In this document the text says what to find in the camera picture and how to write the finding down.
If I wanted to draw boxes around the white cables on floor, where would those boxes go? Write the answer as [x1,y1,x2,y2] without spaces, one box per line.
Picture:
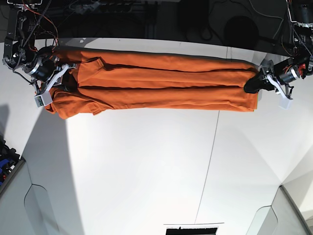
[246,0,291,42]

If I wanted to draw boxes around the black slot plate bottom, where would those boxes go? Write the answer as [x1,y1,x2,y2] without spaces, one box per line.
[164,223,224,235]

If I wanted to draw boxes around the grey panel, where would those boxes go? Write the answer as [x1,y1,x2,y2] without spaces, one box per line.
[247,185,313,235]
[0,161,60,235]

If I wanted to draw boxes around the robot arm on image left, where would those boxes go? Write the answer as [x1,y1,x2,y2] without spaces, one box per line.
[2,0,75,96]

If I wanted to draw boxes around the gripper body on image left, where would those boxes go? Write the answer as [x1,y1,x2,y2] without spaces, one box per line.
[23,57,77,94]

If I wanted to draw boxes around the orange t-shirt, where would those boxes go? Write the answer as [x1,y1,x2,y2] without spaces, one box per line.
[45,49,258,119]

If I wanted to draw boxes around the grey panel bottom right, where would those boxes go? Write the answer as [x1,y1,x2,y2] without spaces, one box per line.
[247,185,313,235]

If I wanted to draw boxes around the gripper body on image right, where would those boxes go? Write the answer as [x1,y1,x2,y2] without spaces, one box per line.
[260,60,303,100]

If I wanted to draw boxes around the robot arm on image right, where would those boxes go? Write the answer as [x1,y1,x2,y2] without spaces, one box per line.
[244,0,313,101]

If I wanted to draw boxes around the blue black items bin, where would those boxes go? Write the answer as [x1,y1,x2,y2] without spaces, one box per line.
[0,136,21,186]

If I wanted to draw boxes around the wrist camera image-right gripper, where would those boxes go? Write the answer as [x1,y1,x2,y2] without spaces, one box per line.
[279,97,293,110]

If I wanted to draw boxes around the round black stool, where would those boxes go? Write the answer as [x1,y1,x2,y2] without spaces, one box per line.
[224,16,259,49]

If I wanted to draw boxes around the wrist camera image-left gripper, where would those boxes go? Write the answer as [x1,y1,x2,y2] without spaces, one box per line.
[34,91,53,107]

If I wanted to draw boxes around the grey panel bottom left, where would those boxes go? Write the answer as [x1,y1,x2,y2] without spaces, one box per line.
[0,161,60,235]

